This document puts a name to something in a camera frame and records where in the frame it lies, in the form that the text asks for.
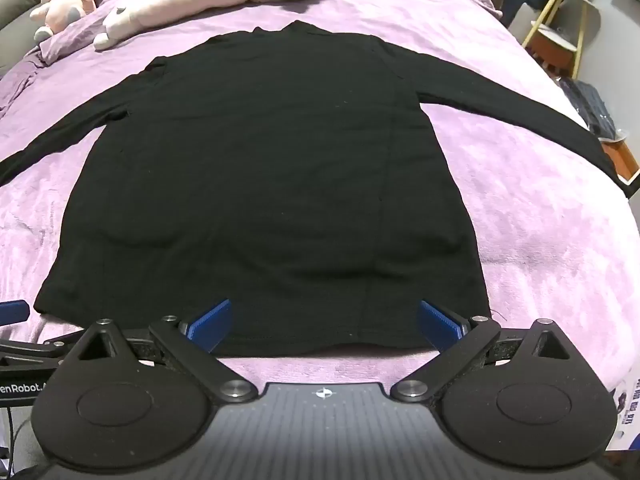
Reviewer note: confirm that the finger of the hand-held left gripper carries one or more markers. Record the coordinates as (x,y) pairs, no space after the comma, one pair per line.
(35,347)
(12,311)

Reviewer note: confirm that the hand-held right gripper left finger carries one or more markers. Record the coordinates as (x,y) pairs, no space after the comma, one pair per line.
(214,321)

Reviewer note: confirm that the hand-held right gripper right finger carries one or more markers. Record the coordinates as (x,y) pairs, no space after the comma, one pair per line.
(439,323)

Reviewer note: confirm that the black long-sleeved shirt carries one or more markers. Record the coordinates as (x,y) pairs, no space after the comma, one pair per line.
(275,185)

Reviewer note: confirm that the dark folded clothes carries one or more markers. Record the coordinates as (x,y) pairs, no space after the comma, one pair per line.
(592,105)

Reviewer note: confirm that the dark clothes heap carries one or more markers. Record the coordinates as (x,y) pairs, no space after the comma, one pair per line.
(522,0)

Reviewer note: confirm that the purple bed blanket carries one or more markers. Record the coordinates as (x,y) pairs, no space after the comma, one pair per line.
(525,220)

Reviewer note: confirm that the white printed box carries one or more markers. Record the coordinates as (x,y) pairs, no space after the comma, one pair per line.
(625,410)

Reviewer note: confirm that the wooden drawer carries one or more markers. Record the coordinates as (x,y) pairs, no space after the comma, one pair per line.
(627,160)

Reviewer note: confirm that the yellow side table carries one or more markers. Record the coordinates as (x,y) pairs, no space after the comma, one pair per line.
(552,42)

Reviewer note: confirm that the long pink plush toy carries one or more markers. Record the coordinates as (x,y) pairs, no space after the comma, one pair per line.
(180,5)

